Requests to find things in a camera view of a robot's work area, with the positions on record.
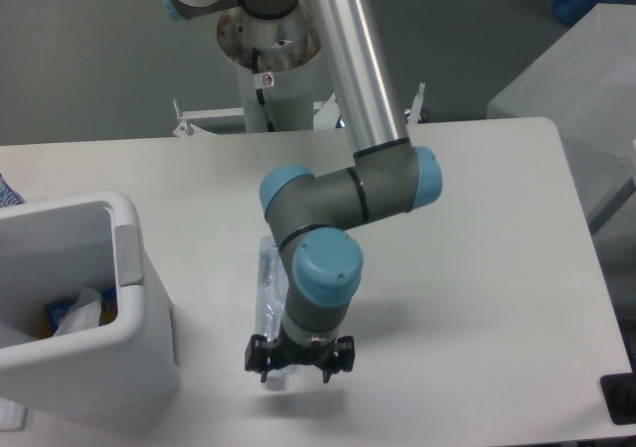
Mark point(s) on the clear plastic water bottle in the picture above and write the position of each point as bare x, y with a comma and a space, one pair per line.
271, 289

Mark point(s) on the white paper bottom left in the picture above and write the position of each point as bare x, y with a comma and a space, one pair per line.
12, 416

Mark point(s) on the blue snack package in bin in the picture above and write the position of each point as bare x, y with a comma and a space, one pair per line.
54, 311

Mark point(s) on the white plastic trash can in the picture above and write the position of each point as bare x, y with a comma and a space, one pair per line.
52, 249

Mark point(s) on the grey covered side table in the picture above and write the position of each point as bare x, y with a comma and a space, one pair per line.
585, 84

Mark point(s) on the blue patterned bag left edge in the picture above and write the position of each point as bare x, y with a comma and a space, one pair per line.
8, 196

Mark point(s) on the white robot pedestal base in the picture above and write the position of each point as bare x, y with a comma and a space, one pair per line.
274, 59

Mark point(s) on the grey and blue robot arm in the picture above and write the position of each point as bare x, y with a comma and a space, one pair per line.
311, 216

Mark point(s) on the clear plastic wrapper bag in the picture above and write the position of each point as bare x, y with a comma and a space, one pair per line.
83, 315

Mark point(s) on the black device at table edge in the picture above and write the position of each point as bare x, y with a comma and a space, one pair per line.
619, 394

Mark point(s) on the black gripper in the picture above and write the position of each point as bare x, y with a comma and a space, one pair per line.
264, 356

